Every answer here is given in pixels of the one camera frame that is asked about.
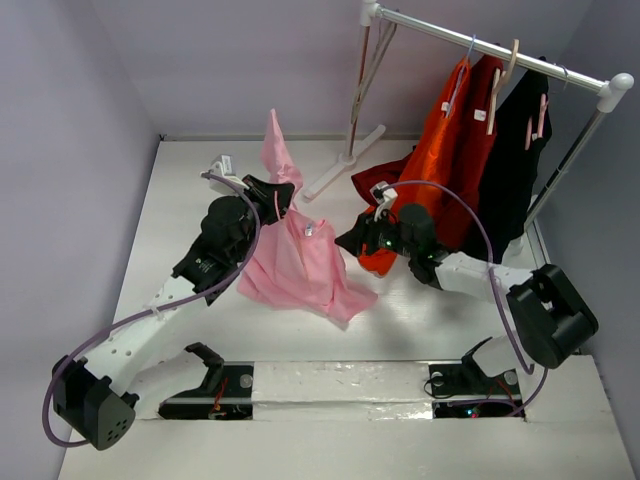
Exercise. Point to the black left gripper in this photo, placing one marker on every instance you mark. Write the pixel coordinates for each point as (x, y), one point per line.
(266, 192)

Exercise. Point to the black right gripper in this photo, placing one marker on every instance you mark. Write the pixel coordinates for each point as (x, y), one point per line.
(366, 237)

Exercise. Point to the pink t shirt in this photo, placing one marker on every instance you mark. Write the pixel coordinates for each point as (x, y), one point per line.
(298, 265)

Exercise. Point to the pink wire hanger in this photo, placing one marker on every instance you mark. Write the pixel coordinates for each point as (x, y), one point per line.
(278, 211)

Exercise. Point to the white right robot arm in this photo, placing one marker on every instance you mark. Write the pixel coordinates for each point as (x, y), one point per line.
(549, 320)

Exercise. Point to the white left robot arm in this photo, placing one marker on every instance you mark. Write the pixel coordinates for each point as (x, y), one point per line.
(91, 388)

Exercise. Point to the orange t shirt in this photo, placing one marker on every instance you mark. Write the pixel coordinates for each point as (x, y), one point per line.
(430, 161)

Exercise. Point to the dark red t shirt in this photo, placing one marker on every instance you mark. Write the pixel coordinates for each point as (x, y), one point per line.
(472, 144)

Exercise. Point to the grey velvet hanger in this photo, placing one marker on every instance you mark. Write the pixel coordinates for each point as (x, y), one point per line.
(384, 39)

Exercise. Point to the black t shirt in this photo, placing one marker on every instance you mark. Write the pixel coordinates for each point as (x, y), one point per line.
(506, 186)

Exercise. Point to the wooden hanger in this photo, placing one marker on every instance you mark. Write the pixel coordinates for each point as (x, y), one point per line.
(501, 78)

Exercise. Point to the pink clip hanger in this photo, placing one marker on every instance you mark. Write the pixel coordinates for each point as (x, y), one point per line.
(535, 129)

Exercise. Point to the white metal clothes rack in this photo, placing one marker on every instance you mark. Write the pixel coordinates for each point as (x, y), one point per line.
(372, 16)

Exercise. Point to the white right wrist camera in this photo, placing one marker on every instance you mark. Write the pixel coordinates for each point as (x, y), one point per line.
(385, 197)

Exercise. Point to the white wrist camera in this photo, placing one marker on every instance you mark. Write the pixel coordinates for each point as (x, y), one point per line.
(385, 197)
(221, 174)

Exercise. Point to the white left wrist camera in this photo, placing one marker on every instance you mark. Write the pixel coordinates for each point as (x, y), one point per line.
(221, 174)

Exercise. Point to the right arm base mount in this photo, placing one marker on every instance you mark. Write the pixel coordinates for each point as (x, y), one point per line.
(461, 390)

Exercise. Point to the blue wire hanger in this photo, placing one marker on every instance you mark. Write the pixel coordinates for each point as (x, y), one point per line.
(459, 78)

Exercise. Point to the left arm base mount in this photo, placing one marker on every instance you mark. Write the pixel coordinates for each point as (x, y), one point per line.
(224, 392)

